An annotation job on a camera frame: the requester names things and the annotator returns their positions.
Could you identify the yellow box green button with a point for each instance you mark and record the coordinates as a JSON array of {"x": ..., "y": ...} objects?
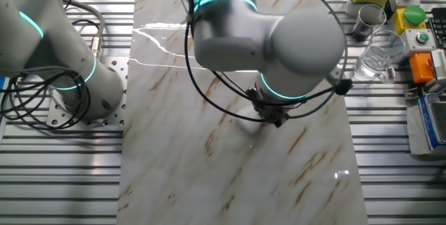
[{"x": 414, "y": 15}]

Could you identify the small metal corner bracket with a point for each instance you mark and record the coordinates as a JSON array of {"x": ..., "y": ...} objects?
[{"x": 411, "y": 93}]

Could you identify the large clear glass cup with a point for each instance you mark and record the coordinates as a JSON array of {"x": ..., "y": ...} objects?
[{"x": 378, "y": 59}]

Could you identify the white vented device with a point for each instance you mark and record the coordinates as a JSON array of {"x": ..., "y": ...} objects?
[{"x": 439, "y": 64}]

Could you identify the silver blue scale device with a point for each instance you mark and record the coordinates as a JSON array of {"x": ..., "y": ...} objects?
[{"x": 432, "y": 124}]

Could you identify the orange box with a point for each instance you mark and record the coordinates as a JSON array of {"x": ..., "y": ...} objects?
[{"x": 420, "y": 68}]

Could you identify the white marble pattern board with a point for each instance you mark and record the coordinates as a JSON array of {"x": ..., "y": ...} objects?
[{"x": 195, "y": 165}]

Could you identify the black keyboard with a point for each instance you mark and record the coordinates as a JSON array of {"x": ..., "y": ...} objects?
[{"x": 439, "y": 26}]

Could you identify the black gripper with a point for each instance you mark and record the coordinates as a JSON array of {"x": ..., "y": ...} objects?
[{"x": 268, "y": 108}]

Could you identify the grey box small green button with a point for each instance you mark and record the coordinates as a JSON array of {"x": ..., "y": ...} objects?
[{"x": 422, "y": 38}]

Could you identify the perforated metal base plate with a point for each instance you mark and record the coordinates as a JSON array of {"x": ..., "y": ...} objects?
[{"x": 115, "y": 64}]

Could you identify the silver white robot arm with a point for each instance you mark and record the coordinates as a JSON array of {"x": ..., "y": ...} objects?
[{"x": 271, "y": 44}]

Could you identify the wrist camera on silver bracket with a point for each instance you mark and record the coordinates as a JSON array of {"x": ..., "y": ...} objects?
[{"x": 343, "y": 86}]

